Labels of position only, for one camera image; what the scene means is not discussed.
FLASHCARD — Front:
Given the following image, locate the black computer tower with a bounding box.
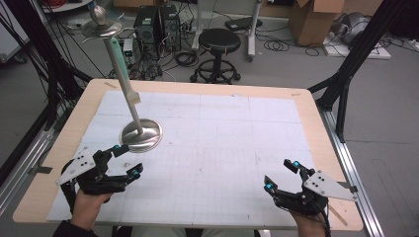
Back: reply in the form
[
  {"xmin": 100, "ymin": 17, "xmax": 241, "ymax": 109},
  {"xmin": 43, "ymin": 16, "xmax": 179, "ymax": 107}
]
[
  {"xmin": 159, "ymin": 4, "xmax": 183, "ymax": 52},
  {"xmin": 133, "ymin": 6, "xmax": 163, "ymax": 52}
]

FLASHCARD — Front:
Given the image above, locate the person's right hand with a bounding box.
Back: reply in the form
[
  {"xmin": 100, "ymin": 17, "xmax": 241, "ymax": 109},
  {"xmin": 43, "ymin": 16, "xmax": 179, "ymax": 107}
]
[{"xmin": 289, "ymin": 209, "xmax": 328, "ymax": 237}]

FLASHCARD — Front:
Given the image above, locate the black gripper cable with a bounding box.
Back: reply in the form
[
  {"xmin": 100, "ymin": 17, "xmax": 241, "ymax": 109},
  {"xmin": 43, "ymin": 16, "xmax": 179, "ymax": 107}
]
[{"xmin": 316, "ymin": 200, "xmax": 332, "ymax": 237}]

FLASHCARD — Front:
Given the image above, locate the black coiled cable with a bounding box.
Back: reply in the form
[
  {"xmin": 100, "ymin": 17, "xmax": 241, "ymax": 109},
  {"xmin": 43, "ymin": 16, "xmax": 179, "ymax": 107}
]
[
  {"xmin": 263, "ymin": 38, "xmax": 292, "ymax": 52},
  {"xmin": 174, "ymin": 50, "xmax": 200, "ymax": 68}
]

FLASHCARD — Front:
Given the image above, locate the person's left hand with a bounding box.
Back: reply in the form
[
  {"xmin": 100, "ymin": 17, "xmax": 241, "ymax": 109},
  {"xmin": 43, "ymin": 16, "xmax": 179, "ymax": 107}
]
[{"xmin": 70, "ymin": 190, "xmax": 115, "ymax": 231}]

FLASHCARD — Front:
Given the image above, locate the dark grey tape piece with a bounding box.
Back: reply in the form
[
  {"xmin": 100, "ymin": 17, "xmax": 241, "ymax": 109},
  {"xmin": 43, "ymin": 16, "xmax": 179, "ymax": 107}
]
[
  {"xmin": 27, "ymin": 165, "xmax": 53, "ymax": 176},
  {"xmin": 337, "ymin": 181, "xmax": 359, "ymax": 195}
]

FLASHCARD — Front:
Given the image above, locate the black metal frame stand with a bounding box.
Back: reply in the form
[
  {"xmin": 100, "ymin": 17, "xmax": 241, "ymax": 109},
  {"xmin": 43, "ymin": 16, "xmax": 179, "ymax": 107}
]
[{"xmin": 307, "ymin": 0, "xmax": 411, "ymax": 143}]

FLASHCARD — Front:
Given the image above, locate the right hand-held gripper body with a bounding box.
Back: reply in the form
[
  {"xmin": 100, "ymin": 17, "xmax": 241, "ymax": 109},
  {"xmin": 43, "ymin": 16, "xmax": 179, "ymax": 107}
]
[{"xmin": 272, "ymin": 169, "xmax": 359, "ymax": 217}]

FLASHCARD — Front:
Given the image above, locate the white grid mat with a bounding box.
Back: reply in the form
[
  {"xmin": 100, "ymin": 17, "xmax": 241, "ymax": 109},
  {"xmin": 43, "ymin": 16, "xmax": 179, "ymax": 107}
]
[{"xmin": 46, "ymin": 90, "xmax": 318, "ymax": 229}]

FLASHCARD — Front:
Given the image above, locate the metal utensil stand with hooks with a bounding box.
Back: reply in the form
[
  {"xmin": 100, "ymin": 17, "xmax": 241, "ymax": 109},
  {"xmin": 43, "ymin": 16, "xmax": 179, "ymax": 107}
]
[{"xmin": 80, "ymin": 4, "xmax": 164, "ymax": 154}]

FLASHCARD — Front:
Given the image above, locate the black metal frame with cables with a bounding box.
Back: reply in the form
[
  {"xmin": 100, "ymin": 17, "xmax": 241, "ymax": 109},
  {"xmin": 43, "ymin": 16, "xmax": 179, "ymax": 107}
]
[{"xmin": 0, "ymin": 0, "xmax": 94, "ymax": 132}]

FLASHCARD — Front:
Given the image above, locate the green-handled basting brush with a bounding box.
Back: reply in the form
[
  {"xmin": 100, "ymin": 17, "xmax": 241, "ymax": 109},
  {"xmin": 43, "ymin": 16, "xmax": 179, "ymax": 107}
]
[{"xmin": 109, "ymin": 37, "xmax": 142, "ymax": 106}]

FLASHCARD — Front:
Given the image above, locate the small device with green light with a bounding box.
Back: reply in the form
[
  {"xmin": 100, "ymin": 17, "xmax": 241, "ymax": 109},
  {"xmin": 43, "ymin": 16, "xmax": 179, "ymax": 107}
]
[{"xmin": 122, "ymin": 38, "xmax": 135, "ymax": 65}]

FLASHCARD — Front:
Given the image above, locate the white stand frame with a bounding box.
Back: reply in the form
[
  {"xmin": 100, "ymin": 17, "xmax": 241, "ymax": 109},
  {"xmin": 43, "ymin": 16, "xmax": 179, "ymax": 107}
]
[{"xmin": 191, "ymin": 0, "xmax": 263, "ymax": 63}]

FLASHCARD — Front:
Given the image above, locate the white cabinet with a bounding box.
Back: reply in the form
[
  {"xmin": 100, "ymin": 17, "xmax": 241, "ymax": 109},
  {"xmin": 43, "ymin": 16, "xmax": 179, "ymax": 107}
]
[{"xmin": 0, "ymin": 0, "xmax": 32, "ymax": 64}]

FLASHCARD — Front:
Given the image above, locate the white flat board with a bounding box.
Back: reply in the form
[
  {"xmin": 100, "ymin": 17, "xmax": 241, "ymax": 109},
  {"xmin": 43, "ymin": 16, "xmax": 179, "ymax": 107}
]
[{"xmin": 322, "ymin": 32, "xmax": 392, "ymax": 60}]

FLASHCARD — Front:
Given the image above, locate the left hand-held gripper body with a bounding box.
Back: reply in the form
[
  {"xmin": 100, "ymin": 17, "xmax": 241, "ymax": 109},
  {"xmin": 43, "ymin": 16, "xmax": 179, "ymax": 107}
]
[{"xmin": 54, "ymin": 145, "xmax": 132, "ymax": 212}]

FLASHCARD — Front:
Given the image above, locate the brown cardboard box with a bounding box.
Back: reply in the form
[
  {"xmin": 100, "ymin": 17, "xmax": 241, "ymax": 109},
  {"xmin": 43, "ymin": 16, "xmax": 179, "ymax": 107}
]
[{"xmin": 289, "ymin": 0, "xmax": 347, "ymax": 47}]

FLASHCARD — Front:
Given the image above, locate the grey bag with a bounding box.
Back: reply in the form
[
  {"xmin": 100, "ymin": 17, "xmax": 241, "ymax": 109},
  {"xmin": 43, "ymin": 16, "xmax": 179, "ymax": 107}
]
[{"xmin": 330, "ymin": 11, "xmax": 372, "ymax": 45}]

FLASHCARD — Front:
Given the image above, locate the black flat device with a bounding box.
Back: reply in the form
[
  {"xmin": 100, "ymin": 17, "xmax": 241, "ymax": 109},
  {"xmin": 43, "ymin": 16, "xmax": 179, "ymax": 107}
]
[{"xmin": 224, "ymin": 16, "xmax": 264, "ymax": 33}]

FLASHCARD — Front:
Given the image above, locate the white round table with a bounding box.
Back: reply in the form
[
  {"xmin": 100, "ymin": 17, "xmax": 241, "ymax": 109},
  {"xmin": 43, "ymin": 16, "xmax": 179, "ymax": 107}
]
[{"xmin": 41, "ymin": 0, "xmax": 95, "ymax": 15}]

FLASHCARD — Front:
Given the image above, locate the aluminium rail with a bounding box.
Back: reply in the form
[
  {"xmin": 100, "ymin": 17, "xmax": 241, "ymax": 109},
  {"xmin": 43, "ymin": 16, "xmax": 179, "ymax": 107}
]
[
  {"xmin": 0, "ymin": 127, "xmax": 55, "ymax": 215},
  {"xmin": 317, "ymin": 107, "xmax": 385, "ymax": 237}
]

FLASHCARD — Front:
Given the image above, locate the black round stool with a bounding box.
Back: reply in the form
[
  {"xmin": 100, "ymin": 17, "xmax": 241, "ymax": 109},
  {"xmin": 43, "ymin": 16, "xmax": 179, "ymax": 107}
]
[{"xmin": 189, "ymin": 28, "xmax": 242, "ymax": 85}]

